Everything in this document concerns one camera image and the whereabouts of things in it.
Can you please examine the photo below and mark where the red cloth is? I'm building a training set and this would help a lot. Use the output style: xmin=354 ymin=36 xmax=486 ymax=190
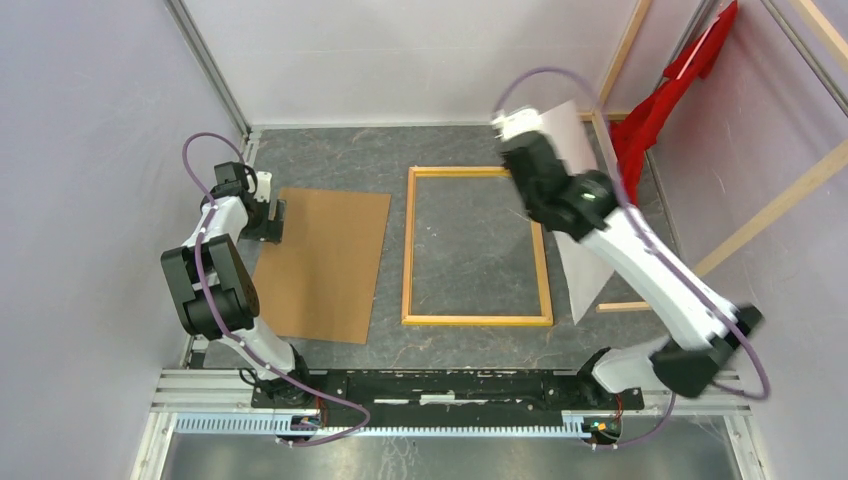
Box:
xmin=610 ymin=1 xmax=739 ymax=205

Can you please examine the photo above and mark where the aluminium rail frame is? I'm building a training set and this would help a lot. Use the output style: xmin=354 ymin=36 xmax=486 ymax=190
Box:
xmin=153 ymin=127 xmax=767 ymax=479

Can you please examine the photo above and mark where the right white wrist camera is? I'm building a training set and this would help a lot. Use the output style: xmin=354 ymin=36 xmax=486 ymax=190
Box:
xmin=490 ymin=107 xmax=544 ymax=142

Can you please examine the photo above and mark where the brown cardboard backing board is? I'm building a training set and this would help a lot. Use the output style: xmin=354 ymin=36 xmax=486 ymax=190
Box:
xmin=253 ymin=188 xmax=391 ymax=344

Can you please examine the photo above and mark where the building photo print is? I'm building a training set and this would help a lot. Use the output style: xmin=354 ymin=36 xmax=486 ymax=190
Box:
xmin=539 ymin=100 xmax=617 ymax=326

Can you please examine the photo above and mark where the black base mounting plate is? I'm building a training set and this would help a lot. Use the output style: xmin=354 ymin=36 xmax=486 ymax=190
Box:
xmin=251 ymin=369 xmax=645 ymax=428

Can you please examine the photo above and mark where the light wooden beam structure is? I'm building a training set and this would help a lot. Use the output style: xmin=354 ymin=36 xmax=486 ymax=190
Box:
xmin=576 ymin=0 xmax=848 ymax=314

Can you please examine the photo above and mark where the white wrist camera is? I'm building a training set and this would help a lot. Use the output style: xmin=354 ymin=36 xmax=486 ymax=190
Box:
xmin=490 ymin=107 xmax=544 ymax=142
xmin=254 ymin=171 xmax=273 ymax=203

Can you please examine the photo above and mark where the yellow wooden picture frame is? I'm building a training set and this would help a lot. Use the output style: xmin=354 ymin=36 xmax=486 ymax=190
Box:
xmin=401 ymin=166 xmax=554 ymax=327

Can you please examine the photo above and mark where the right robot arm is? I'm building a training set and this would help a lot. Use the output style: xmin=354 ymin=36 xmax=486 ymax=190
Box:
xmin=498 ymin=130 xmax=764 ymax=408

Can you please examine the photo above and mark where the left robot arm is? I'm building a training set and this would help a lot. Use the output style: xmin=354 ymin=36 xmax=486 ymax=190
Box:
xmin=161 ymin=162 xmax=314 ymax=408

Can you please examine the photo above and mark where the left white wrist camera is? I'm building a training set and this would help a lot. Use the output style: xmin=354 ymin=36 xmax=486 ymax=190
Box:
xmin=254 ymin=171 xmax=273 ymax=203

